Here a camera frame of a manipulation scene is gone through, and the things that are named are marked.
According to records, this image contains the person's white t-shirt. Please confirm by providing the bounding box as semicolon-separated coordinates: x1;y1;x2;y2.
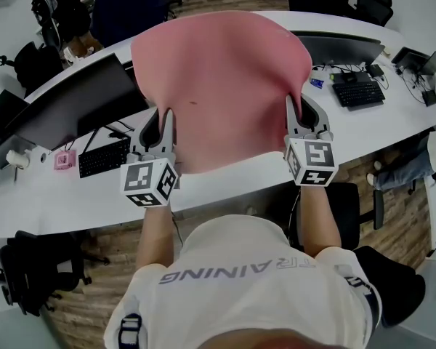
103;214;382;349

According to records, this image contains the black flat monitor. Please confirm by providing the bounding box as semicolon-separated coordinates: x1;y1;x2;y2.
290;30;386;68

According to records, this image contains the black mesh office chair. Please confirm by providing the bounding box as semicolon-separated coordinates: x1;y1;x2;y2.
13;41;65;96

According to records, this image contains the white cup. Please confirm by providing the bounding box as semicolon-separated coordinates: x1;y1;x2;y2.
6;149;31;169

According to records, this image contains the black flat keyboard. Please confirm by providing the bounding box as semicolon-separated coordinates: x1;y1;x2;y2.
331;80;386;108

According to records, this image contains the black curved monitor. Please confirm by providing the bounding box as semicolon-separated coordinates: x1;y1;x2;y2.
3;52;150;151

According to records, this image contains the dark shoulder strap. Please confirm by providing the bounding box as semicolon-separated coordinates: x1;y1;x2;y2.
116;313;142;349

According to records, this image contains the dark blue office chair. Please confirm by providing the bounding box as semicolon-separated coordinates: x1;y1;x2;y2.
90;0;170;49

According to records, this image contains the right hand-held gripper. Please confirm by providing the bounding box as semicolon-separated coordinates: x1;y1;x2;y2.
283;94;339;188

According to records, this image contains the pink mat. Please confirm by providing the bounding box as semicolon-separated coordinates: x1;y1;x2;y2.
130;9;312;176

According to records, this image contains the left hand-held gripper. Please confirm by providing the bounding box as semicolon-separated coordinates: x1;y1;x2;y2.
119;107;179;209

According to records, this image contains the black backpack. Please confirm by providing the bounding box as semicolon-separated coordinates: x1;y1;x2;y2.
31;0;92;50

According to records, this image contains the dark open laptop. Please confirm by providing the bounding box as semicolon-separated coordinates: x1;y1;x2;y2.
391;47;436;76

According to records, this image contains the person's right forearm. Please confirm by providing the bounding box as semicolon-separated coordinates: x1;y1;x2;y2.
299;183;342;256

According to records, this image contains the person's left forearm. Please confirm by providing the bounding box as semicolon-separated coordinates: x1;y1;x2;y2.
136;204;176;268

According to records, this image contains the small pink card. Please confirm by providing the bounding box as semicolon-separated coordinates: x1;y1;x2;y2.
53;150;77;170

